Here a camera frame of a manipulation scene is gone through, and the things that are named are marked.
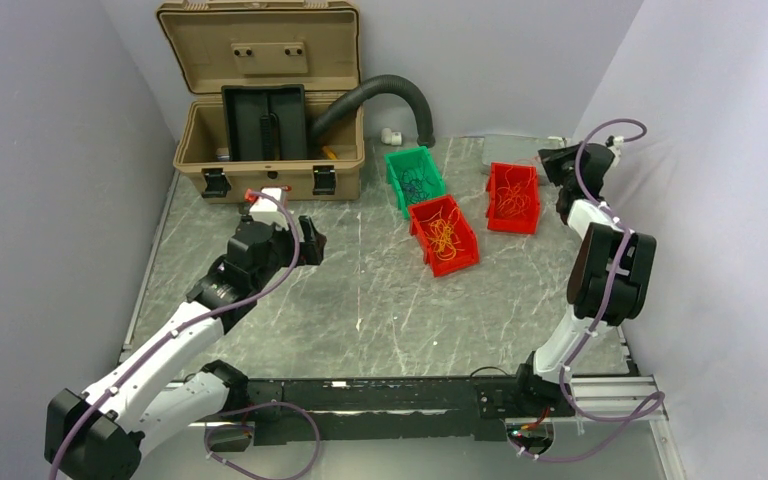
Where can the red plastic bin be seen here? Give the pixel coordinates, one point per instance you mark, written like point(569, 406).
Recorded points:
point(514, 201)
point(444, 235)

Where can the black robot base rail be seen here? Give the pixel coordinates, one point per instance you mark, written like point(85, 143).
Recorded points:
point(478, 407)

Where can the tan plastic toolbox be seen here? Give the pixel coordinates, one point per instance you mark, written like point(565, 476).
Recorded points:
point(261, 72)

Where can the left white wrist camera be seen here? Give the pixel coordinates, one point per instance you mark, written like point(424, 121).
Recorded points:
point(268, 206)

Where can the white pipe fitting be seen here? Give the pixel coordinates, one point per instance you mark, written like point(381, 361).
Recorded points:
point(390, 137)

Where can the green plastic bin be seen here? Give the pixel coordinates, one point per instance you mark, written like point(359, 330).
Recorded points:
point(413, 177)

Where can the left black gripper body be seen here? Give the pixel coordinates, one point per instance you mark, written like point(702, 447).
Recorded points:
point(282, 246)

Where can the black toolbox tray insert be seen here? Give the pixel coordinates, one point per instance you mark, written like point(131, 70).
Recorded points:
point(265, 123)

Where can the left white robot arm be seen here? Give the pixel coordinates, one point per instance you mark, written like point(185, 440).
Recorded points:
point(105, 431)

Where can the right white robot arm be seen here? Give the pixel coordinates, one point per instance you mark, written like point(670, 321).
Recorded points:
point(609, 280)

